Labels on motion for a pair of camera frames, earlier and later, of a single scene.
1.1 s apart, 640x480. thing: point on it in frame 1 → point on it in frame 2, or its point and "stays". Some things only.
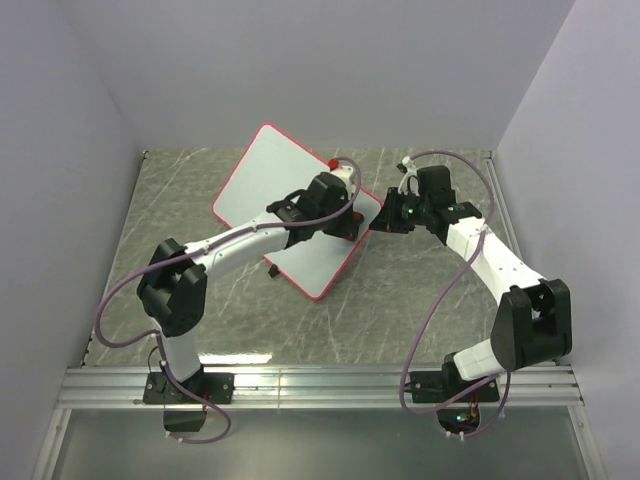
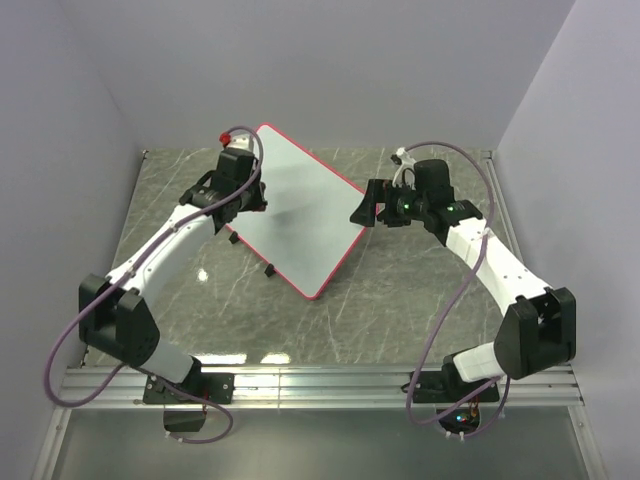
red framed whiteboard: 274,165 stays
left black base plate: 162,388 stays
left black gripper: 343,228 → 258,201
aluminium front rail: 532,387 stays
